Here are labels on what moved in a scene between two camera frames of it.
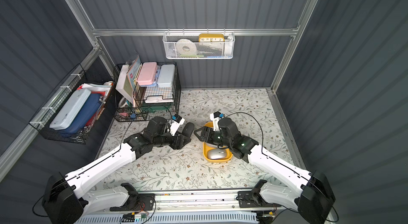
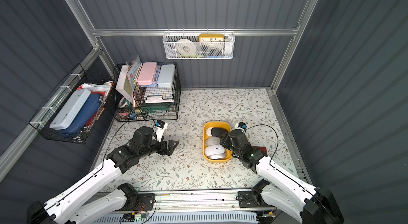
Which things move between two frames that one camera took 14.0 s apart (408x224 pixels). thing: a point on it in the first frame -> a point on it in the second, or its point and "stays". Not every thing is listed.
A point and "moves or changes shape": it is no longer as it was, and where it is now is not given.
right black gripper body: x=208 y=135 -> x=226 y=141
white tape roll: x=186 y=47 stays
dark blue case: x=83 y=117 stays
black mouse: x=188 y=129 moves or changes shape
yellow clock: x=211 y=37 stays
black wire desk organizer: x=146 y=91 stays
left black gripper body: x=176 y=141 -> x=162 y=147
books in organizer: x=127 y=78 stays
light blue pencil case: x=166 y=76 stays
